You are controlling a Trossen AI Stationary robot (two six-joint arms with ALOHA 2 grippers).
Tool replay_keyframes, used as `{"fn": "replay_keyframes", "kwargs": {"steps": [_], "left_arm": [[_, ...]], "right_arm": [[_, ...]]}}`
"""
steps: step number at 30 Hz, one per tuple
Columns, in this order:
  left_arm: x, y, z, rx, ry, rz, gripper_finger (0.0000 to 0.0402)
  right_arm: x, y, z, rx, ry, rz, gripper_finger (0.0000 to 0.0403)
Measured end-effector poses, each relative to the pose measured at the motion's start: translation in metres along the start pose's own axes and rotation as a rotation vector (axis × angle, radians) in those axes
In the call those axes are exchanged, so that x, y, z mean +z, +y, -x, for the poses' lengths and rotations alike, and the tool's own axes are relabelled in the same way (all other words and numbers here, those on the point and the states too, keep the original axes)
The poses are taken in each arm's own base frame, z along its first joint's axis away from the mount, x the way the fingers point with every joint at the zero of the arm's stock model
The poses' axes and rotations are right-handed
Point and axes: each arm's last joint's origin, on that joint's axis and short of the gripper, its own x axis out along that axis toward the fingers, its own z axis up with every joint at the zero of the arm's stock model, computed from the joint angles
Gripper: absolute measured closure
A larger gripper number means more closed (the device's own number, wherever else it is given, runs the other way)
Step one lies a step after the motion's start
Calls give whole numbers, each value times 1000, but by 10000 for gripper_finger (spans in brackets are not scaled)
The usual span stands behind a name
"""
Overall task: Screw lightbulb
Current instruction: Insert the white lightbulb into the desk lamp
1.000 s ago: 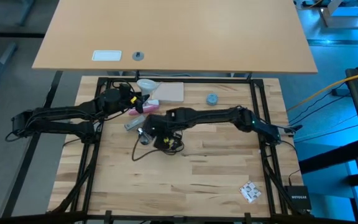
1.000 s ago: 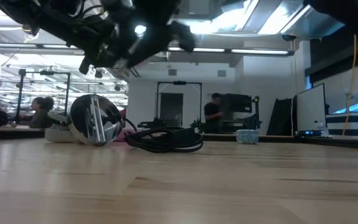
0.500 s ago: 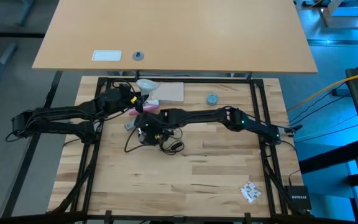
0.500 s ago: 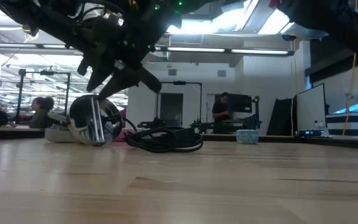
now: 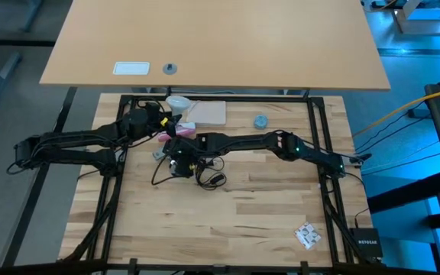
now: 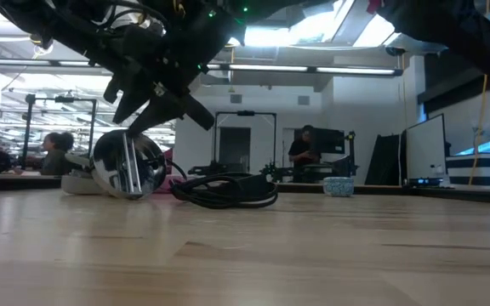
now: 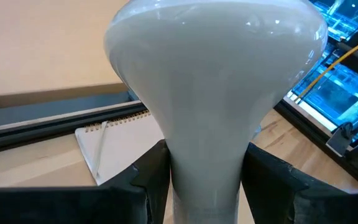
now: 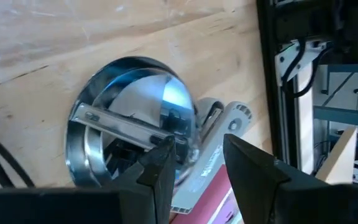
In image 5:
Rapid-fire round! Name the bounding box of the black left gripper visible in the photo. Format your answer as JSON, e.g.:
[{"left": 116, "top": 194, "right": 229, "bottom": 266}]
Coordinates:
[{"left": 146, "top": 102, "right": 178, "bottom": 139}]

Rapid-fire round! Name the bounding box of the chrome lamp socket base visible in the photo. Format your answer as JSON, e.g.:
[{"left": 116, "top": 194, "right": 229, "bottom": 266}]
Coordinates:
[{"left": 168, "top": 154, "right": 200, "bottom": 180}]

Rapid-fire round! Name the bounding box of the white lightbulb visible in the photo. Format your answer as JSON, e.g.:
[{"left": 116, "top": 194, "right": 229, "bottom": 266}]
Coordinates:
[{"left": 165, "top": 95, "right": 193, "bottom": 120}]

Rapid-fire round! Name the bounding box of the black lamp power cord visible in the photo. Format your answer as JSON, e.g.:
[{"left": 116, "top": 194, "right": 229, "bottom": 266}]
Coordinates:
[{"left": 150, "top": 152, "right": 228, "bottom": 192}]

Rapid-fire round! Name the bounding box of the pink and white box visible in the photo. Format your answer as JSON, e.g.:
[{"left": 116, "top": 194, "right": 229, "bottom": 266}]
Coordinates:
[{"left": 157, "top": 121, "right": 197, "bottom": 143}]

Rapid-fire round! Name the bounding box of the beige spiral notebook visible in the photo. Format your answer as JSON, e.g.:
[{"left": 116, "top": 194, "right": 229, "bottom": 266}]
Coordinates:
[{"left": 186, "top": 99, "right": 228, "bottom": 127}]

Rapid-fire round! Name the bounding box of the white rectangular desk card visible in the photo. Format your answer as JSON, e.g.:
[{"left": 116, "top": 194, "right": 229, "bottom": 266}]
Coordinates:
[{"left": 112, "top": 61, "right": 151, "bottom": 76}]

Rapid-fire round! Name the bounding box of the blue patterned round tin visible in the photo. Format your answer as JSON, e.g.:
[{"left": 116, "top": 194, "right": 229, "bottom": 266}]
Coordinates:
[{"left": 253, "top": 114, "right": 270, "bottom": 130}]

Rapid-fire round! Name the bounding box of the tan wooden desk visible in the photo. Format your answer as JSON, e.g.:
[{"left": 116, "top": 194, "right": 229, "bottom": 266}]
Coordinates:
[{"left": 39, "top": 0, "right": 392, "bottom": 92}]

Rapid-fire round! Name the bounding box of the white stand base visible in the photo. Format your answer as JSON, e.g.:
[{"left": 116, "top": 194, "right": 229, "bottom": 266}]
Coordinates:
[{"left": 391, "top": 0, "right": 440, "bottom": 37}]

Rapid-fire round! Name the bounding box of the black aluminium table frame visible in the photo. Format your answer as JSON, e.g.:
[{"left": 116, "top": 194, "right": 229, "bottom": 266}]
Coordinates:
[{"left": 57, "top": 93, "right": 387, "bottom": 275}]

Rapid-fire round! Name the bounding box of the black Netgear network switch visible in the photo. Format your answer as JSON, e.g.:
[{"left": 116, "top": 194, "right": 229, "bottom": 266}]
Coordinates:
[{"left": 348, "top": 228, "right": 384, "bottom": 259}]

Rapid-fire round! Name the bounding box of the yellow cable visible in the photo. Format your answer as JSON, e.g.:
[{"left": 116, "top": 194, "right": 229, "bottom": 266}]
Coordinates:
[{"left": 351, "top": 84, "right": 440, "bottom": 138}]

